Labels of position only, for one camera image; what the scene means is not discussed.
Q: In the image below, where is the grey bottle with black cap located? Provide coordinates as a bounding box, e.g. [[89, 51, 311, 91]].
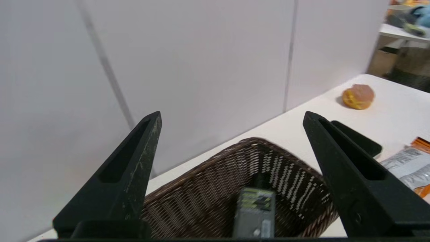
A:
[[232, 172, 276, 239]]

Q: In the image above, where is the blue grey soft toy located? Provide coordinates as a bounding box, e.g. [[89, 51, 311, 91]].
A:
[[386, 5, 430, 37]]

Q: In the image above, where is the white side table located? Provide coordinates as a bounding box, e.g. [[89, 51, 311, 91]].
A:
[[380, 24, 430, 43]]

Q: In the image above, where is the dark brown wicker basket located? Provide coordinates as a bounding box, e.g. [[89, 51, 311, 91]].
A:
[[139, 137, 338, 239]]

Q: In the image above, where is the brown cardboard box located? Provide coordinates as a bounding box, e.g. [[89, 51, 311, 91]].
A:
[[368, 47, 399, 77]]

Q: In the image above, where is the pink glazed bread bun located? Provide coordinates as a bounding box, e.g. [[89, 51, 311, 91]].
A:
[[342, 84, 375, 110]]

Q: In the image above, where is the orange white snack bag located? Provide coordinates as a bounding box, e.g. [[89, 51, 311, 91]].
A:
[[380, 137, 430, 204]]

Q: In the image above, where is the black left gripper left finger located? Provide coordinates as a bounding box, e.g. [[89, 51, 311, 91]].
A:
[[53, 111, 163, 239]]

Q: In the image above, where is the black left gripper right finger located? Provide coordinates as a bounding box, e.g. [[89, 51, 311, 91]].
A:
[[303, 111, 430, 238]]

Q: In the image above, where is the black eraser with white base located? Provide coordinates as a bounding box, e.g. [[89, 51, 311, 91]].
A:
[[331, 120, 383, 159]]

